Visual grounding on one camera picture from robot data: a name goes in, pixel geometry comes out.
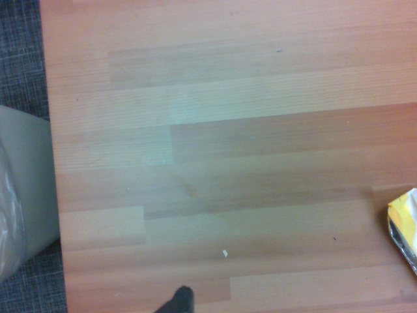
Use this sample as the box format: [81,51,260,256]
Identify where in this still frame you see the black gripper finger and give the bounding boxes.
[155,286,195,313]

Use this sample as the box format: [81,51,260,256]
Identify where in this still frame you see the yellow chip bag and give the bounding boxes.
[386,187,417,278]

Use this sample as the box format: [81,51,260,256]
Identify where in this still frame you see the grey plastic trash bin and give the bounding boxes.
[0,104,61,282]

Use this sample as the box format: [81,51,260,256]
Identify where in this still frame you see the white trash bin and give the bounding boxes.
[0,143,27,282]

